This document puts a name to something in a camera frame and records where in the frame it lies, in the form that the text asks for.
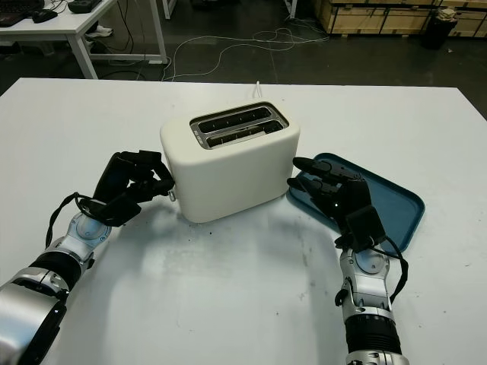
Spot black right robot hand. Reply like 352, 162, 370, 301
287, 156, 373, 236

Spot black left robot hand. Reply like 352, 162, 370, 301
91, 150, 177, 208

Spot blue plastic tray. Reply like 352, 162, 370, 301
285, 152, 426, 255

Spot white two-slot toaster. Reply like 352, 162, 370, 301
159, 101, 301, 224

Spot white shoes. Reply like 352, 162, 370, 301
84, 24, 114, 39

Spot white office desk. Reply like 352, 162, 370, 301
0, 0, 170, 80

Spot black desktop device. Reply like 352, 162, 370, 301
67, 0, 103, 12

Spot black computer mouse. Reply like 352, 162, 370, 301
30, 10, 59, 23

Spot wooden crate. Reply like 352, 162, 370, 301
317, 0, 487, 38

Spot black keyboard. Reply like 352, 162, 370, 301
0, 0, 46, 27

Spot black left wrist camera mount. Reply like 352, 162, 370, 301
75, 198, 142, 229

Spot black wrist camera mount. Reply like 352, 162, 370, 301
75, 198, 142, 229
345, 207, 387, 252

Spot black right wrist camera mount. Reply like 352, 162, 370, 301
345, 207, 387, 252

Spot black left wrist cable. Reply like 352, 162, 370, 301
45, 192, 115, 248

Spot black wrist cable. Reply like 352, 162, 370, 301
374, 235, 410, 306
45, 192, 115, 248

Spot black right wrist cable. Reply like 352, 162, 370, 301
374, 235, 410, 306

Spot white floor cable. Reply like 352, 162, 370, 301
163, 26, 330, 81

